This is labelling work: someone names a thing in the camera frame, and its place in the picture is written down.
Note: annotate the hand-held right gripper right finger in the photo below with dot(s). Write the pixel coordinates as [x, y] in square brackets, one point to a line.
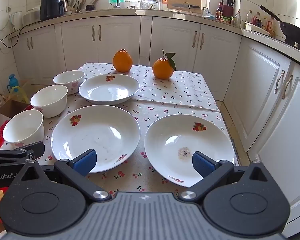
[202, 165]

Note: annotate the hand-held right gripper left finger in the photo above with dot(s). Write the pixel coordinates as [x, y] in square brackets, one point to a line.
[85, 161]

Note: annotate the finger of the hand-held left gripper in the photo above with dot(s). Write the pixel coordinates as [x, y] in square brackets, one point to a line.
[27, 150]

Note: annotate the white bowl faint print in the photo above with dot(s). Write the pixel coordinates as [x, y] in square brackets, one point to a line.
[48, 97]
[22, 127]

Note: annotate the large white fruit-print plate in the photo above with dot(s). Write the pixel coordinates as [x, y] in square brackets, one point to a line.
[170, 135]
[97, 132]

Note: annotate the small white fruit-print plate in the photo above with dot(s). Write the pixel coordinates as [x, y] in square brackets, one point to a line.
[107, 91]

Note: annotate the white bowl pink flower print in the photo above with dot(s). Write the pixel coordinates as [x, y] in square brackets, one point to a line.
[68, 77]

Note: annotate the cardboard box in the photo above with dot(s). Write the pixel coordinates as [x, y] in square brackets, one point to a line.
[12, 107]

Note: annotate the blue plastic jug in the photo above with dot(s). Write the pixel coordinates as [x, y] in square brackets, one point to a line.
[13, 82]

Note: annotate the cherry print tablecloth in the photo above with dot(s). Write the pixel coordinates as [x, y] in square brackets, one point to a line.
[180, 92]

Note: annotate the orange with green leaf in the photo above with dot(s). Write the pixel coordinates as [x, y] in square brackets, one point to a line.
[162, 68]

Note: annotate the bumpy orange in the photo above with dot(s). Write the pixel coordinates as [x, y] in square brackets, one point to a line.
[122, 60]

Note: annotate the white electric kettle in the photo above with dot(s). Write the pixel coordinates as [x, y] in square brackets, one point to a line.
[16, 21]

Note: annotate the silver rice cooker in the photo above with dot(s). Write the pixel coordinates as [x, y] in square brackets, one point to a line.
[31, 17]

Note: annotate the black air fryer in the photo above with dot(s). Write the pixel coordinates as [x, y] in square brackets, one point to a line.
[51, 6]

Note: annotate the white plastic container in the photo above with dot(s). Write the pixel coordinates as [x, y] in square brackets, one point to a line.
[255, 27]

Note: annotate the clear glass bottle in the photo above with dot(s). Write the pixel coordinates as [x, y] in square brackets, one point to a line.
[237, 20]

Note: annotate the dark sauce bottle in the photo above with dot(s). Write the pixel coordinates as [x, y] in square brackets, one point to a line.
[219, 12]

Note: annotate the dark red knife block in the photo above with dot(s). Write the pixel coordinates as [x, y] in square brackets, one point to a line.
[227, 10]

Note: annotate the black wok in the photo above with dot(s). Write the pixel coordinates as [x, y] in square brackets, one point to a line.
[293, 33]

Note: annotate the beige kitchen countertop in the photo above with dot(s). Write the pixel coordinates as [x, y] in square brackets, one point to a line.
[152, 12]

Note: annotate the black kitchen knife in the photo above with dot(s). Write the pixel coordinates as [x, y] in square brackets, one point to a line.
[180, 5]

